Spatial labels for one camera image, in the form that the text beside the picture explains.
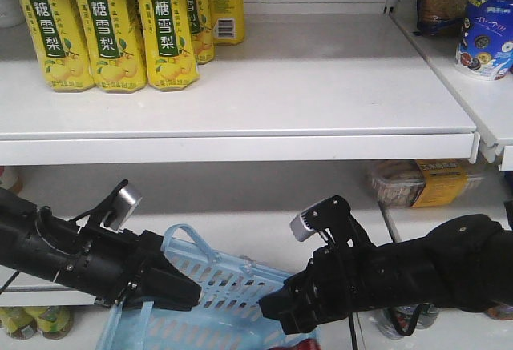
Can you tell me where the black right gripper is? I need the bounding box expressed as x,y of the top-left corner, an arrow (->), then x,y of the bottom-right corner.
259,244 -> 385,334

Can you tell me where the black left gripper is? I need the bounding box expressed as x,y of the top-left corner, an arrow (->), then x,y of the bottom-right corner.
55,230 -> 201,312

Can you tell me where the red Coca-Cola aluminium bottle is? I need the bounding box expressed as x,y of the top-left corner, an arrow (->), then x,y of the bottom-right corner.
285,338 -> 321,350

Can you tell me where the light blue plastic basket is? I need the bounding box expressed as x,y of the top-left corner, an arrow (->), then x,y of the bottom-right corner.
96,224 -> 317,349

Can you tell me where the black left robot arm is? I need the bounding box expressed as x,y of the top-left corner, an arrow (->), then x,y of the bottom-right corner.
1,181 -> 201,311

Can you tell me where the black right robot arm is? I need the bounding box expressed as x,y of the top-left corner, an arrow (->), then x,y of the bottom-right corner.
259,214 -> 512,334

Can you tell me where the clear water bottle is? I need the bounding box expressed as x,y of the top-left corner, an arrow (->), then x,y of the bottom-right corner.
375,304 -> 440,340

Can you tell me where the boxed biscuits yellow label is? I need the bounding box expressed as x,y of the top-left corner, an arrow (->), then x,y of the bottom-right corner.
366,159 -> 486,208

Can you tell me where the white metal shelving unit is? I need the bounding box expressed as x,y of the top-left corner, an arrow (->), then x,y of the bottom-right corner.
0,0 -> 513,350

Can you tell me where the blue white snack cup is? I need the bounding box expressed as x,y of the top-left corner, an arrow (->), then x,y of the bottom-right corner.
455,0 -> 512,81

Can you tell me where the yellow pear drink bottle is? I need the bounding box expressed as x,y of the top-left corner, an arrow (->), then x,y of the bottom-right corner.
76,0 -> 147,93
138,0 -> 200,91
19,0 -> 95,92

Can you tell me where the brown biscuit packet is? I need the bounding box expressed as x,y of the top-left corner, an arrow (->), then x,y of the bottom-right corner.
417,0 -> 467,36

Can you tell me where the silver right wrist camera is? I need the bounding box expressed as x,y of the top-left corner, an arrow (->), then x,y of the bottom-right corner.
289,199 -> 331,242

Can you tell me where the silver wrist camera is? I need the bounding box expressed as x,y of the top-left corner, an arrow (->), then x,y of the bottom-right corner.
100,179 -> 143,231
289,199 -> 331,242

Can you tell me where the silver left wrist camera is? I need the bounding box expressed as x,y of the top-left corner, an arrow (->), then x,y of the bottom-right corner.
100,179 -> 143,231

